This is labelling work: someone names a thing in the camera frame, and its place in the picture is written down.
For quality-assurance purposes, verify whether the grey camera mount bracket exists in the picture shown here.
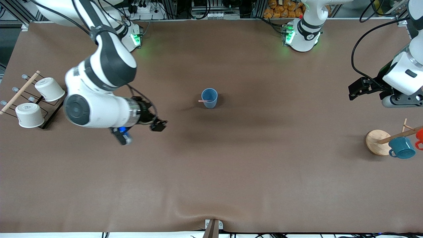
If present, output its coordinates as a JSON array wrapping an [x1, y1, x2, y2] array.
[[202, 219, 224, 238]]

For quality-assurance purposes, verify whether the white cup printed bottom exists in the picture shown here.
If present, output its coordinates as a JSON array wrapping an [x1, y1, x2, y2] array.
[[15, 103, 45, 128]]

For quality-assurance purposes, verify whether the dark blue handled mug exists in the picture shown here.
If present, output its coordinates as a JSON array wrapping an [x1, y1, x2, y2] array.
[[388, 137, 416, 159]]

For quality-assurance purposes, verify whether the white cup plain bottom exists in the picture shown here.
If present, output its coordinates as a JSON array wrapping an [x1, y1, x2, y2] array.
[[35, 77, 65, 102]]

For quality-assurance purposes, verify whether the orange handled mug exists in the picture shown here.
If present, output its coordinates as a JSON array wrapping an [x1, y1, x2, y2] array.
[[414, 128, 423, 151]]

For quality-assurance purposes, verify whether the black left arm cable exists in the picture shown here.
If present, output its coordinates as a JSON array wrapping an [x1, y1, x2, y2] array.
[[351, 0, 412, 87]]

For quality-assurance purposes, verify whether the light blue plastic cup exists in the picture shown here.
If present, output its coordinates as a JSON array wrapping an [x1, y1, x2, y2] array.
[[202, 88, 218, 109]]

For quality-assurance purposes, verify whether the wooden rack bar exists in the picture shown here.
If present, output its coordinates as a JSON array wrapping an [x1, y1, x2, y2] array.
[[0, 70, 41, 115]]

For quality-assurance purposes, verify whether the pile of orange bread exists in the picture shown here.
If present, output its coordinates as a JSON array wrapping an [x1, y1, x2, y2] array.
[[263, 0, 331, 19]]

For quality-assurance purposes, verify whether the white power strip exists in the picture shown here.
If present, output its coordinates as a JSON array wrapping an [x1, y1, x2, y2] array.
[[132, 3, 166, 14]]

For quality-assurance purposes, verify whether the wooden mug tree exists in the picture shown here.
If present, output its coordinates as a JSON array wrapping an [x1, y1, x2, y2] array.
[[366, 118, 423, 156]]

